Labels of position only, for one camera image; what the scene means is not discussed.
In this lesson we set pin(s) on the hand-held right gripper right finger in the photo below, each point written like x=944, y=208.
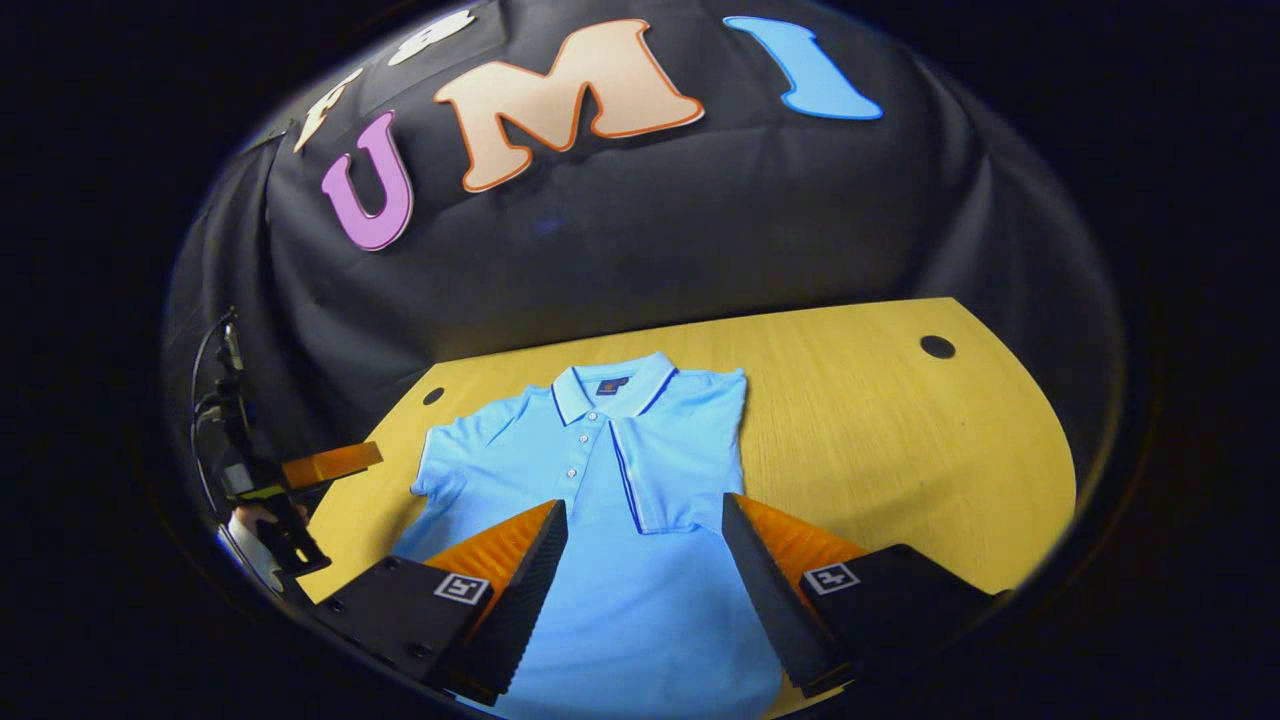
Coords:
x=775, y=600

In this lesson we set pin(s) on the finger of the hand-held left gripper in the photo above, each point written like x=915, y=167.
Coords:
x=330, y=464

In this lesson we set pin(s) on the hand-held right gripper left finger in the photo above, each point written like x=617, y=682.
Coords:
x=520, y=610

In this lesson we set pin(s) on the light blue T-shirt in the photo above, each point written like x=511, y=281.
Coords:
x=640, y=480

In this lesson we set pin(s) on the black backdrop cloth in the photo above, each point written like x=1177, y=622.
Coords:
x=700, y=230

